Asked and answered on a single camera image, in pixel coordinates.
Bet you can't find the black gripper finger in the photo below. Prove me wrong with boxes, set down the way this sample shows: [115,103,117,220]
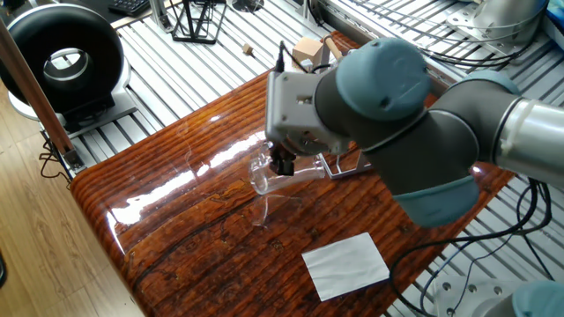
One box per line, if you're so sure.
[270,150,297,178]

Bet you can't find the clear glass cup with handle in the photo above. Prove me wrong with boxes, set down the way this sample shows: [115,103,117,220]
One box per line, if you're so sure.
[249,145,331,196]

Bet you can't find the white wire cup rack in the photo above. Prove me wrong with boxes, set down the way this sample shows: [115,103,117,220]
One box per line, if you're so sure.
[317,35,375,180]

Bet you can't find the large wooden block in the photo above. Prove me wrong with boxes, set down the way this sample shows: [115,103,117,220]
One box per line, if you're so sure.
[292,37,323,73]

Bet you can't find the flat white paper sheet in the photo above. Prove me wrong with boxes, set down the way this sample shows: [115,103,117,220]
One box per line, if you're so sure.
[301,232,394,303]

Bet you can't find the black keyboard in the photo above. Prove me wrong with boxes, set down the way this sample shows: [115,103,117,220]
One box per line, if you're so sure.
[104,0,152,17]

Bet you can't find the black round fan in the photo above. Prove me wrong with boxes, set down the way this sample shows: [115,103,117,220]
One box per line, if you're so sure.
[0,3,127,116]

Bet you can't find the black wire stand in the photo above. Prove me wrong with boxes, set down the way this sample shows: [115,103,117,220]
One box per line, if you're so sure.
[171,0,220,45]

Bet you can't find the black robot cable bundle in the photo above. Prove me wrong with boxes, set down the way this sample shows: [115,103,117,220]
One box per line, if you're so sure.
[388,176,564,305]

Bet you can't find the brown wooden post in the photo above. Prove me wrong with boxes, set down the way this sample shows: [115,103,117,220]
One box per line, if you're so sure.
[0,18,78,158]

